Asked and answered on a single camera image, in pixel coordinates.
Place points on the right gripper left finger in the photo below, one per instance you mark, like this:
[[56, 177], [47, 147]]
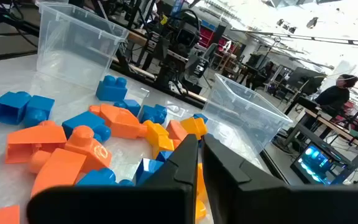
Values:
[[166, 199]]

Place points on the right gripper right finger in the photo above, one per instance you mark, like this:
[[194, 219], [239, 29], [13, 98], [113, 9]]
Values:
[[259, 202]]

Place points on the blue plastic building block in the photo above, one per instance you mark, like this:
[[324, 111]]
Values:
[[99, 179], [40, 105], [9, 109], [163, 155], [201, 117], [130, 106], [152, 115], [110, 91], [82, 121], [146, 171]]

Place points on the yellow plastic building block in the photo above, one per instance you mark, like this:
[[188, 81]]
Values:
[[163, 146], [200, 186], [193, 127], [155, 130]]

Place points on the glowing computer case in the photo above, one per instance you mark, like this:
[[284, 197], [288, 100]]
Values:
[[315, 161]]

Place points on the clear plastic bin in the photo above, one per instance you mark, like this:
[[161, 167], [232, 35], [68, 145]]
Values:
[[244, 109], [73, 62]]

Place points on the wooden desk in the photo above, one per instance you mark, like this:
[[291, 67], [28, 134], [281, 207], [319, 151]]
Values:
[[353, 140]]

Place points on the dark computer monitor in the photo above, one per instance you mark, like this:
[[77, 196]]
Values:
[[303, 79]]

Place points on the person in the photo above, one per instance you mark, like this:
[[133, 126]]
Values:
[[334, 96]]

